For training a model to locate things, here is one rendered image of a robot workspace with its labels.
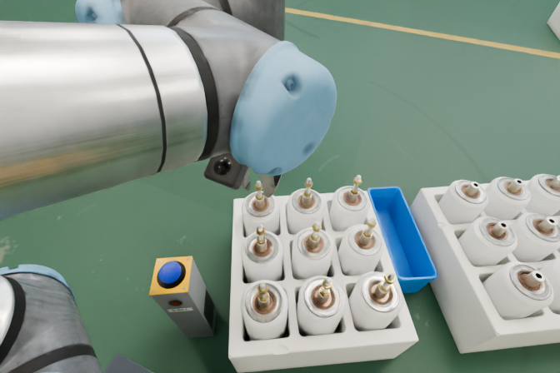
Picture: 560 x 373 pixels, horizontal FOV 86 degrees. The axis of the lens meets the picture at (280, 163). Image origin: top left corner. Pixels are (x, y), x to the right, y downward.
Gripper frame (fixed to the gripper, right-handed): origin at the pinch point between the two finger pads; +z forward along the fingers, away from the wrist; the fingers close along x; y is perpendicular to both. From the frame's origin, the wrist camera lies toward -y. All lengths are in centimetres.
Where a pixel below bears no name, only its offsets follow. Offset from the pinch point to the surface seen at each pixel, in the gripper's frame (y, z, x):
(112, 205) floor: 5, 46, 62
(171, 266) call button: -13.2, 13.5, 12.0
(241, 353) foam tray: -18.5, 28.5, -4.3
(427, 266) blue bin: 20, 36, -39
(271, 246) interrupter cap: 1.6, 21.2, -1.8
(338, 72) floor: 124, 46, 13
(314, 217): 13.2, 22.0, -8.3
